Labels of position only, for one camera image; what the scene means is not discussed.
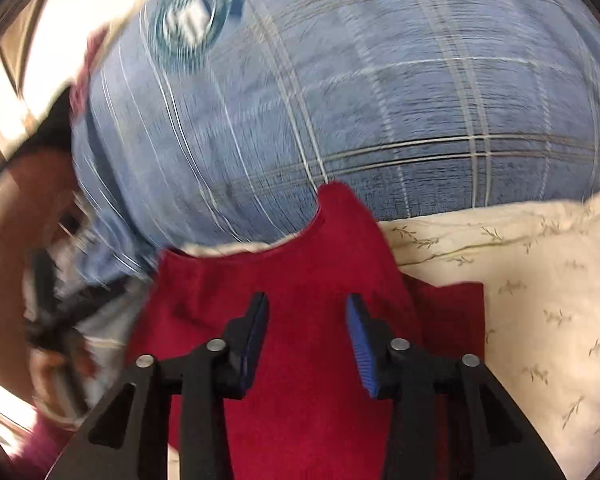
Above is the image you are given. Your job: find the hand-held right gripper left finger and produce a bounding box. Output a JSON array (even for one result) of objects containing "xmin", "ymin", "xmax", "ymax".
[{"xmin": 50, "ymin": 291, "xmax": 271, "ymax": 480}]

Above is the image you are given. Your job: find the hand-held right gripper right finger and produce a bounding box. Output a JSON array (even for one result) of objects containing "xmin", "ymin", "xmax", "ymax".
[{"xmin": 345, "ymin": 294, "xmax": 568, "ymax": 480}]

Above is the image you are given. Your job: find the red knit garment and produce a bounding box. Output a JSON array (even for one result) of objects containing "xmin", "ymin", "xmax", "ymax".
[{"xmin": 125, "ymin": 182, "xmax": 486, "ymax": 480}]

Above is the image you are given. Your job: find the blue plaid pillow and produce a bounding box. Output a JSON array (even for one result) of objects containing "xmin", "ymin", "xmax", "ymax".
[{"xmin": 70, "ymin": 0, "xmax": 600, "ymax": 281}]

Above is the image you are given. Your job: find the white leaf-print bed sheet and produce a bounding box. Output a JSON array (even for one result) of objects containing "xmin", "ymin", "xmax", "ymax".
[{"xmin": 170, "ymin": 190, "xmax": 600, "ymax": 480}]

